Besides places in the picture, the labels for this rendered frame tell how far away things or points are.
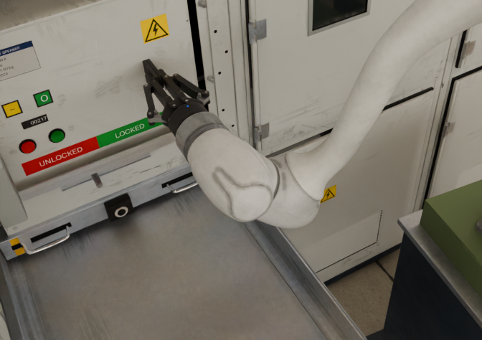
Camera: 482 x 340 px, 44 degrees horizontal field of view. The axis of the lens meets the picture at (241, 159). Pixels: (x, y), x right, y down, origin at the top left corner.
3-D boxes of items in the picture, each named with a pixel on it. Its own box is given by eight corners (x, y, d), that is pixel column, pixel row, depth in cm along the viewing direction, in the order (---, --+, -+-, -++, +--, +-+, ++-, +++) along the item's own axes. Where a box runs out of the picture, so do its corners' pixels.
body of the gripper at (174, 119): (177, 154, 106) (158, 125, 112) (219, 137, 109) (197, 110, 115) (171, 123, 101) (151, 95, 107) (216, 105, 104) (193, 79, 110)
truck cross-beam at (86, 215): (220, 171, 149) (218, 153, 145) (6, 260, 132) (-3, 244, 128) (211, 159, 152) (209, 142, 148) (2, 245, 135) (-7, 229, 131)
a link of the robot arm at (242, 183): (170, 162, 98) (219, 185, 108) (211, 224, 88) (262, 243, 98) (211, 113, 96) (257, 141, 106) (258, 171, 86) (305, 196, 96)
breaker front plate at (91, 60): (209, 161, 145) (184, -19, 112) (12, 242, 130) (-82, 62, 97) (206, 158, 146) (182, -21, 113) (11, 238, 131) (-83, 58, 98)
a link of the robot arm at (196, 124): (235, 158, 106) (220, 139, 110) (232, 119, 100) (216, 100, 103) (189, 177, 103) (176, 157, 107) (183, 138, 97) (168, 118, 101)
